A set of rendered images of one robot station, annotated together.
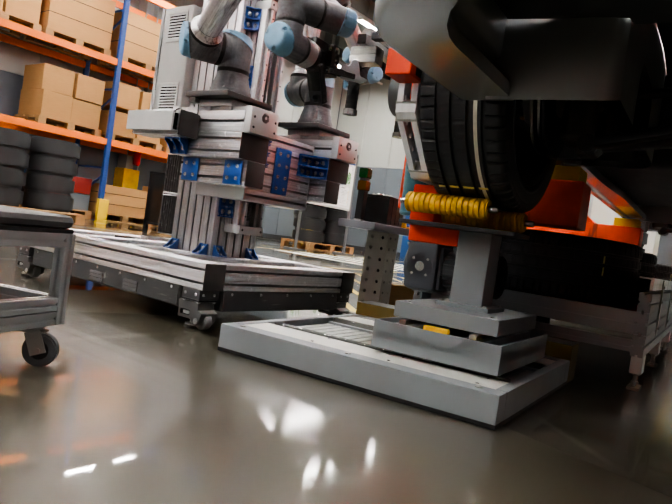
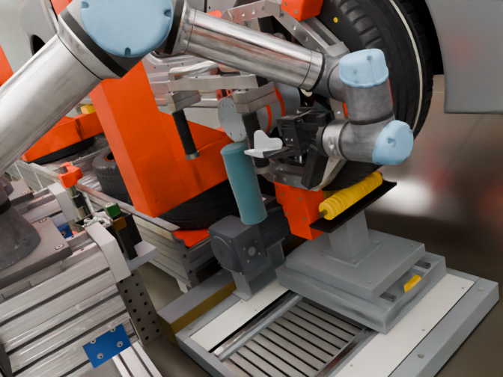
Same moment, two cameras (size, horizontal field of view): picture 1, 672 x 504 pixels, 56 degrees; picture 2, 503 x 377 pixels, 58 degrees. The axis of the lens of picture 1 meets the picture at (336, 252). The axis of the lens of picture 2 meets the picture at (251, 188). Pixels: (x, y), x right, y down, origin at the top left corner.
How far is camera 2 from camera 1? 1.95 m
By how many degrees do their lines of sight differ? 66
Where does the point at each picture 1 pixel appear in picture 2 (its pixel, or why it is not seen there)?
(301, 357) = not seen: outside the picture
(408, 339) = (404, 305)
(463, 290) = (358, 242)
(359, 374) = (442, 357)
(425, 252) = (251, 237)
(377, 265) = (134, 280)
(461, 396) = (486, 302)
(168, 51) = not seen: outside the picture
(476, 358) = (436, 275)
